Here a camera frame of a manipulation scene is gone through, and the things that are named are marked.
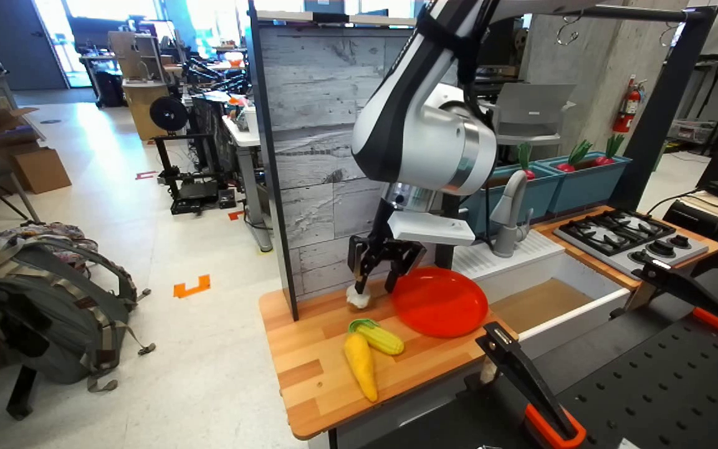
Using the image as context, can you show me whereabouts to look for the black 3D printer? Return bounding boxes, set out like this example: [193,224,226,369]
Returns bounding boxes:
[148,93,237,217]

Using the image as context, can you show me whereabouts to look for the cardboard box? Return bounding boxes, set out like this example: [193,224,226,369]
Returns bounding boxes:
[7,147,75,194]

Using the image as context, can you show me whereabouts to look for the wooden cabinet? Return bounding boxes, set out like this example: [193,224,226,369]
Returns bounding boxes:
[108,30,169,139]

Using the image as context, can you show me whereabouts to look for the grey toy kitchen faucet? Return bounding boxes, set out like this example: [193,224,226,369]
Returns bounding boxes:
[489,167,532,260]

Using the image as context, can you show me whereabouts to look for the marble print backdrop panel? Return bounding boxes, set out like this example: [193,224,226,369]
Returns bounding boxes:
[255,10,417,322]

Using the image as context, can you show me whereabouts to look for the grey office chair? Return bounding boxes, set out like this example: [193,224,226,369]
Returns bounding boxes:
[491,80,580,151]

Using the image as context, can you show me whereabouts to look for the teal planter box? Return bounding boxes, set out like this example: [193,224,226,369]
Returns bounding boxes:
[462,160,565,238]
[552,154,633,220]

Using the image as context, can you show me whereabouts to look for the white toy kitchen sink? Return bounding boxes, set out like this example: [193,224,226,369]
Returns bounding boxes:
[457,227,632,351]

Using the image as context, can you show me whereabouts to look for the toy stove black grates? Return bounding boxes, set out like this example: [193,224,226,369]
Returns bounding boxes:
[553,206,710,277]

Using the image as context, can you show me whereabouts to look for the yellow toy corn cob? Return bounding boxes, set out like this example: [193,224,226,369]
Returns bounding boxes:
[348,317,408,359]

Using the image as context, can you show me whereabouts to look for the black clamp orange handle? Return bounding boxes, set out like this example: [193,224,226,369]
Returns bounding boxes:
[475,322,592,449]
[623,257,718,339]

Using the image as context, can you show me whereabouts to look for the orange round plate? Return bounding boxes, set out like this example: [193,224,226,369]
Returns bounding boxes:
[389,263,491,342]

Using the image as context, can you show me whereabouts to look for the grey backpack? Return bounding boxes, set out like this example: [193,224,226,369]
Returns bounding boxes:
[0,222,158,397]

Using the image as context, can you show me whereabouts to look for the red fire extinguisher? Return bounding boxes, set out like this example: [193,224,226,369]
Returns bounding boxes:
[612,74,646,136]

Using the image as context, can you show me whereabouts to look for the black frame post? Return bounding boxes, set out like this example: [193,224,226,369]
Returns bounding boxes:
[607,4,718,214]
[247,6,303,323]

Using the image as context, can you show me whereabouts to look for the red toy radish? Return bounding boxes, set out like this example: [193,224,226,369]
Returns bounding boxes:
[568,136,594,170]
[515,142,540,182]

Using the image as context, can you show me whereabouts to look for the orange floor tape mark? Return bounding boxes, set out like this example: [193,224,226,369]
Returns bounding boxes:
[173,271,214,301]

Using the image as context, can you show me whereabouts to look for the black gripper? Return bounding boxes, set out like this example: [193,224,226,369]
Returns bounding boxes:
[348,200,427,293]

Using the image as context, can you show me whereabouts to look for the white desk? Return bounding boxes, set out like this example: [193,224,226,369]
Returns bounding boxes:
[221,109,274,255]

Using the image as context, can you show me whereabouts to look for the yellow orange toy vegetable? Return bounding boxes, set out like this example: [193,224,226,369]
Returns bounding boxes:
[343,332,383,407]

